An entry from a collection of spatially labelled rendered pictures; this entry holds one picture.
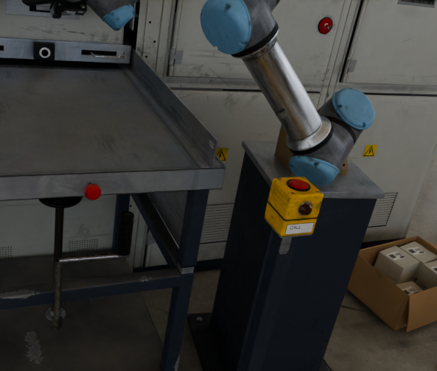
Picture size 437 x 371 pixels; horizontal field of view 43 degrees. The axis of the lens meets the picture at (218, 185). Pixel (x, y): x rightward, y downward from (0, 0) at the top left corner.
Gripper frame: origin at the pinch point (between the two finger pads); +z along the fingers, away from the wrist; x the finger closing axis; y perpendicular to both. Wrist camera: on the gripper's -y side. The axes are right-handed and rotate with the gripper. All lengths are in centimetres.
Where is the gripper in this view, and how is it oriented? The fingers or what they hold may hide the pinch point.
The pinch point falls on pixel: (51, 9)
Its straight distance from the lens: 174.3
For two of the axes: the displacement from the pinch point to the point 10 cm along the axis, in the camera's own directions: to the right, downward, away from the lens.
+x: -0.5, -10.0, -0.2
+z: -4.2, 0.1, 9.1
